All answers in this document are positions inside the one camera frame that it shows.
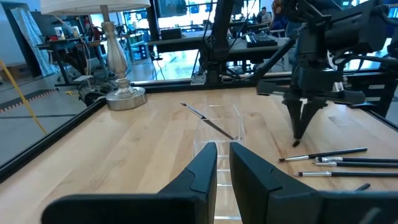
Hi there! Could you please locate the black fluffy-head makeup brush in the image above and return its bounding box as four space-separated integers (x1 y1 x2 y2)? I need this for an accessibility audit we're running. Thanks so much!
278 147 368 163

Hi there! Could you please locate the black aluminium table frame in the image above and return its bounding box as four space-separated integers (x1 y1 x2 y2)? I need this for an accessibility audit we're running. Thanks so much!
0 67 398 184

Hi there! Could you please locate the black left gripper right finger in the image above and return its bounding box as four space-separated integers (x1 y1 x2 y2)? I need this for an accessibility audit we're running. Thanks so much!
229 142 398 224

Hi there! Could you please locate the yellow hanging cable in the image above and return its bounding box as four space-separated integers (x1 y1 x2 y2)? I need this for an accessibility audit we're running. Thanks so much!
0 60 48 135

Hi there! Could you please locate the clear acrylic brush organizer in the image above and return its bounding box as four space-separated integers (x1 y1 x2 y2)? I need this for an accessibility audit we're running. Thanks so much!
192 104 246 222

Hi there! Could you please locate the black keyboard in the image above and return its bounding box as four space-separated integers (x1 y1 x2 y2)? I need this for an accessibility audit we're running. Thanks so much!
245 32 279 48

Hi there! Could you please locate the white shade silver table lamp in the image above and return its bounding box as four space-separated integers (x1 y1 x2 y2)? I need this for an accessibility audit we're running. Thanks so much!
40 0 152 112

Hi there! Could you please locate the crinkled silver sheet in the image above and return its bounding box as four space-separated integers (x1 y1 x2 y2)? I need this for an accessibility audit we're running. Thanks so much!
9 7 60 77

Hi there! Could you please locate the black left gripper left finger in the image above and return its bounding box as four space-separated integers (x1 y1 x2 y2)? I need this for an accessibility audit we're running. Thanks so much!
41 142 218 224

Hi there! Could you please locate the person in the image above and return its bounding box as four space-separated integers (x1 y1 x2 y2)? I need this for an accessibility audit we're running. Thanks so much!
270 0 289 30
257 6 271 24

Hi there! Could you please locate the dark workbench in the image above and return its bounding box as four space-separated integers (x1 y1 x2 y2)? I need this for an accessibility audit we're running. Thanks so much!
37 34 103 87

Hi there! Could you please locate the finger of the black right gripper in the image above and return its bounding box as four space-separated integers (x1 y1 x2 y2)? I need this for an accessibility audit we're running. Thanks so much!
298 101 327 139
284 100 303 139

